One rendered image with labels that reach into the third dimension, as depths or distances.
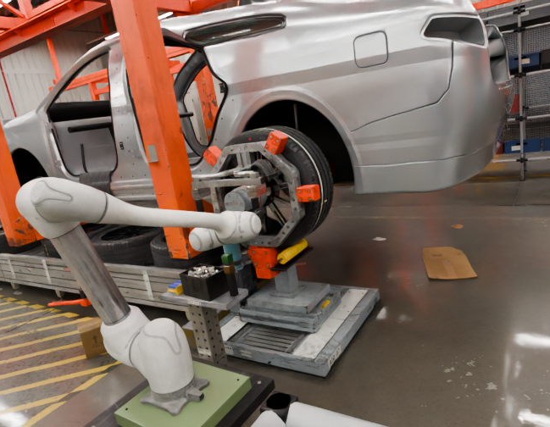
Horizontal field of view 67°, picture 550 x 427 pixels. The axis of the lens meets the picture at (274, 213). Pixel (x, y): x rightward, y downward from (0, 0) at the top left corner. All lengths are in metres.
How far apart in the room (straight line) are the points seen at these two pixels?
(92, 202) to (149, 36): 1.30
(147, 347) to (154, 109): 1.30
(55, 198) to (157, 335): 0.54
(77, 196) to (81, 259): 0.28
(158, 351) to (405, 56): 1.66
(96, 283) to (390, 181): 1.48
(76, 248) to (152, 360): 0.44
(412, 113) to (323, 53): 0.56
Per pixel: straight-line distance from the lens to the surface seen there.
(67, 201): 1.28
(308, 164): 2.05
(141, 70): 2.37
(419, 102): 2.16
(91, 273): 1.51
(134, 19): 2.40
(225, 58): 2.67
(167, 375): 1.51
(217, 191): 2.29
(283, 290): 2.44
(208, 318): 2.15
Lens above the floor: 1.25
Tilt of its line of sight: 13 degrees down
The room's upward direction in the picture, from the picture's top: 9 degrees counter-clockwise
